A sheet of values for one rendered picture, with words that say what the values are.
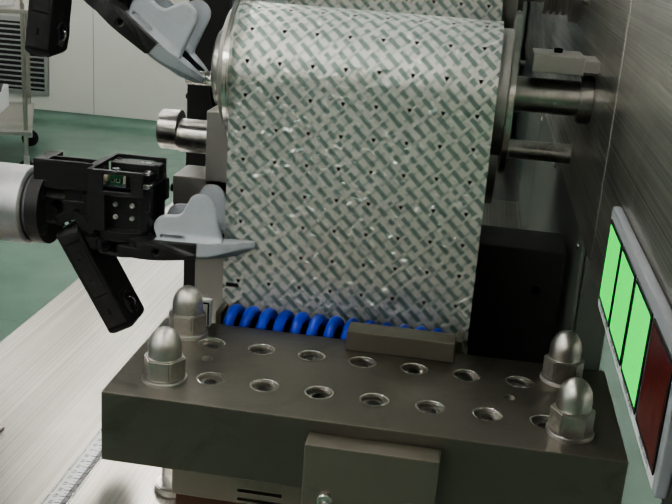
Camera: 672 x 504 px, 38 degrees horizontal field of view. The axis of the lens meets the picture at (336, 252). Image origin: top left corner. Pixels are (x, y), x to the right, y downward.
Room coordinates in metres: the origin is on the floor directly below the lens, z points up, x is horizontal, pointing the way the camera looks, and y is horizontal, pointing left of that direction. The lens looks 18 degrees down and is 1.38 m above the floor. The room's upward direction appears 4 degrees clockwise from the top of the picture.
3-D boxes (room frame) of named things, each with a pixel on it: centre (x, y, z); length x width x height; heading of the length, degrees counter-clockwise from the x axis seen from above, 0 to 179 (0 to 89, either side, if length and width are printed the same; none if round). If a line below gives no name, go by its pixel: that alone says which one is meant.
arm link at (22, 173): (0.90, 0.31, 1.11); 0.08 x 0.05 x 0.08; 173
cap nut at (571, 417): (0.67, -0.19, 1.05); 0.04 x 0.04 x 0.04
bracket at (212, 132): (0.98, 0.14, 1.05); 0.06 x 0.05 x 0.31; 83
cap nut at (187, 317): (0.81, 0.13, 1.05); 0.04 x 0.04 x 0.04
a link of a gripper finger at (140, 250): (0.86, 0.17, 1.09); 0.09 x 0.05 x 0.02; 81
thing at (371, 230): (0.86, -0.01, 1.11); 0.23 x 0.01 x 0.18; 83
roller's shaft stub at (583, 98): (0.90, -0.19, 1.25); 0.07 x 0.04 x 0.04; 83
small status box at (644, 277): (0.51, -0.17, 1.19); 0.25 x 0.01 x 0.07; 173
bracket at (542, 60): (0.90, -0.19, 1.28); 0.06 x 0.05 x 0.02; 83
